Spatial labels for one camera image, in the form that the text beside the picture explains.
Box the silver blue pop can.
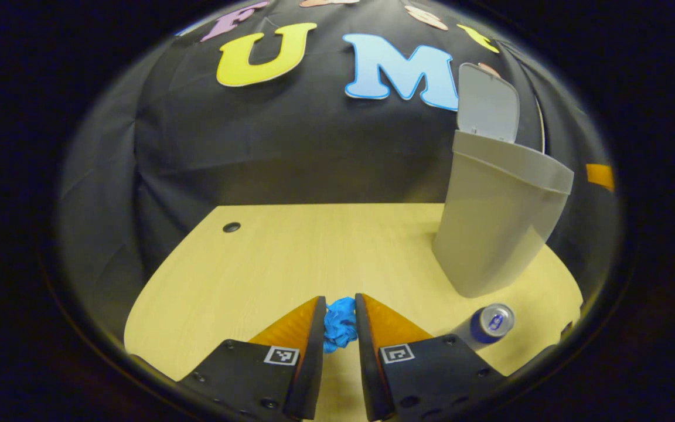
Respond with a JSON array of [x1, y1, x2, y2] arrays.
[[451, 302, 516, 352]]

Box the blue paper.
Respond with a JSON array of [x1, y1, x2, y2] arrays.
[[322, 297, 359, 354]]

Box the wooden desktop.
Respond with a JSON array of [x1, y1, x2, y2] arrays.
[[124, 203, 584, 422]]

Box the white desktop garbage bin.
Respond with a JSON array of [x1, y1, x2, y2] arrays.
[[431, 63, 575, 298]]

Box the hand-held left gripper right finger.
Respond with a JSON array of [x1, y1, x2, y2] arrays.
[[354, 293, 508, 422]]

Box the black backdrop cloth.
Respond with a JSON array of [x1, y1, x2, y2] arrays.
[[59, 0, 616, 341]]

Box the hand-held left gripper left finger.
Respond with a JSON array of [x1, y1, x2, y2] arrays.
[[176, 296, 328, 421]]

